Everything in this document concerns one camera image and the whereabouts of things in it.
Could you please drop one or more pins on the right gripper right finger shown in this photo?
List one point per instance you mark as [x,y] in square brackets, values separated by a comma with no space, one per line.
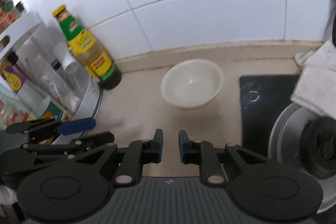
[203,154]

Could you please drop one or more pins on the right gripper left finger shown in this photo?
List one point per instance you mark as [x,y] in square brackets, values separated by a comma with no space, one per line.
[131,159]

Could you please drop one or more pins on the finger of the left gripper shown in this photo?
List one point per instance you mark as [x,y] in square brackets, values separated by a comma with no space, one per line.
[75,146]
[51,124]

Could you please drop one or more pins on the cream bowl back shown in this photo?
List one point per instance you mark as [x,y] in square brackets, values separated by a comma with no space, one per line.
[191,84]

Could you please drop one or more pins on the green label fish soy bottle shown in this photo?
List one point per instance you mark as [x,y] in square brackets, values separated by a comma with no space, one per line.
[41,103]

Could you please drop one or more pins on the black gas stove top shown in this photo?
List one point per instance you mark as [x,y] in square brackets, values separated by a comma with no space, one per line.
[262,99]

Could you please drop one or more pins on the green yellow sauce bottle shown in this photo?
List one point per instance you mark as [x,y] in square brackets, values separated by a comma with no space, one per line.
[90,52]

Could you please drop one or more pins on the stove burner with cap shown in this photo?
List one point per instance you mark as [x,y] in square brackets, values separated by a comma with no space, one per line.
[306,141]

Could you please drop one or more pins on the small chili sauce jar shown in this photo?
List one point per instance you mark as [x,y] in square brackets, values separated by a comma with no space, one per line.
[8,14]

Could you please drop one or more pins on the white cloth on stove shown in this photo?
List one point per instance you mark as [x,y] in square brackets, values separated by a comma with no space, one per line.
[315,89]

